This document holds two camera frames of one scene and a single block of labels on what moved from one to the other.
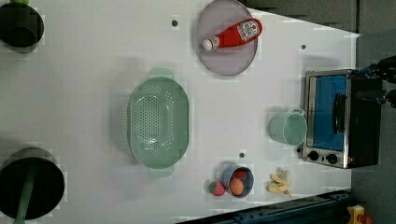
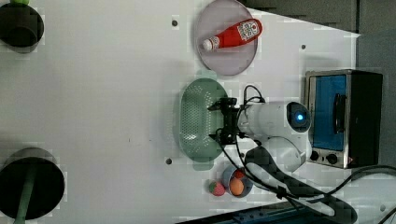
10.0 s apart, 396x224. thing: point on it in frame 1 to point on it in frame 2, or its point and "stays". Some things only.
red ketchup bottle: [241, 33] stays
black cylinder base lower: [48, 186] stays
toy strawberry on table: [217, 189] stays
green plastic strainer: [158, 122] to [197, 122]
